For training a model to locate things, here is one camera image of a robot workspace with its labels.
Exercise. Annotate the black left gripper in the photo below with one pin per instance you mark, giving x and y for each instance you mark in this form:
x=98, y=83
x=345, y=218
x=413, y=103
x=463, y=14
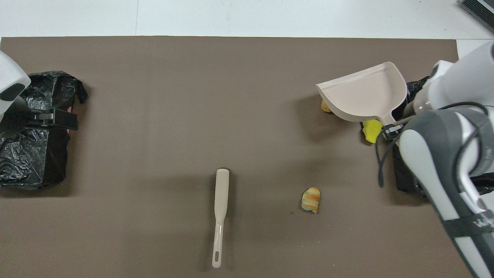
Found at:
x=17, y=120

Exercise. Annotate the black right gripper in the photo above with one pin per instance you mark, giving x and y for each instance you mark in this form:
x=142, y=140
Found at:
x=391, y=132

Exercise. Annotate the yellow sponge piece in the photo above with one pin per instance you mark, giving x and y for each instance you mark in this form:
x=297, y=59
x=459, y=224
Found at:
x=371, y=130

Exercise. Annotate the beige plastic dustpan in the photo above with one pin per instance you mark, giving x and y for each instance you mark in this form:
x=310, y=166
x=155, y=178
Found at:
x=362, y=96

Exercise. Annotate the brown bread roll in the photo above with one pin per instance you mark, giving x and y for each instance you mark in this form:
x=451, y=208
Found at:
x=326, y=107

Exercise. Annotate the small striped croissant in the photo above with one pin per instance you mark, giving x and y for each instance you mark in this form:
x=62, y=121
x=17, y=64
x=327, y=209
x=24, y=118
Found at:
x=311, y=199

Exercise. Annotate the beige hand brush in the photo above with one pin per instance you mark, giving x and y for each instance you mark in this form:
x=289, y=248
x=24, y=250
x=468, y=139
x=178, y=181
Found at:
x=222, y=189

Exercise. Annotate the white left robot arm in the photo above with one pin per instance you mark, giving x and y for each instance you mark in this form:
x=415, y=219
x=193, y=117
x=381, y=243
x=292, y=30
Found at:
x=11, y=77

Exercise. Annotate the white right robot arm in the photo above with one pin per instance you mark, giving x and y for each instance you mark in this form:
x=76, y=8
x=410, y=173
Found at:
x=432, y=162

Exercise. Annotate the pink plastic bin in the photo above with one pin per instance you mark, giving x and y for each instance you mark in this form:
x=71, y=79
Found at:
x=68, y=109

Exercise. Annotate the black bag lined bin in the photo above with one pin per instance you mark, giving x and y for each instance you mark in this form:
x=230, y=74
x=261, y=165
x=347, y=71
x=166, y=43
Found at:
x=34, y=162
x=404, y=175

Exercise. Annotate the brown paper table mat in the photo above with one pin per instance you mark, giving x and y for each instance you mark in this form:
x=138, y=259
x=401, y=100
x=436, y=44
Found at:
x=154, y=116

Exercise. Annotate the dark ribbed panel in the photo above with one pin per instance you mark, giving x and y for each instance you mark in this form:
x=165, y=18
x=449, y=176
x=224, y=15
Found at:
x=480, y=11

